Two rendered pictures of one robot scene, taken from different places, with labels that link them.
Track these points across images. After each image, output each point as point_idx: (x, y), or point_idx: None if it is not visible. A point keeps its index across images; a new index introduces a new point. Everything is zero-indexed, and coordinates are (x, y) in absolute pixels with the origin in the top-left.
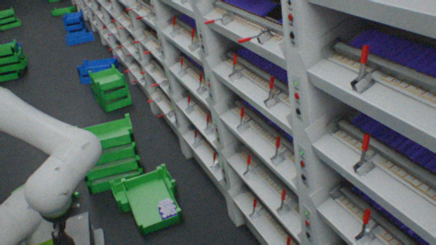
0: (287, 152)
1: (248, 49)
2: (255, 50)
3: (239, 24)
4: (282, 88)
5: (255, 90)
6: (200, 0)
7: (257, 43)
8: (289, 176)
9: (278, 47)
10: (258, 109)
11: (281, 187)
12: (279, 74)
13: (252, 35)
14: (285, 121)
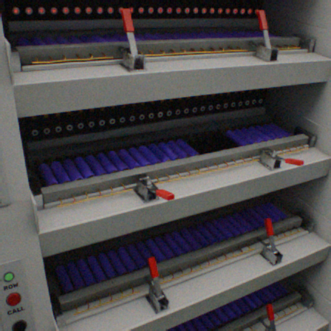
0: (257, 326)
1: (231, 203)
2: (257, 190)
3: (179, 183)
4: (256, 235)
5: (221, 275)
6: (29, 193)
7: (274, 171)
8: (304, 329)
9: (301, 159)
10: (244, 294)
11: None
12: (213, 237)
13: (242, 173)
14: (313, 248)
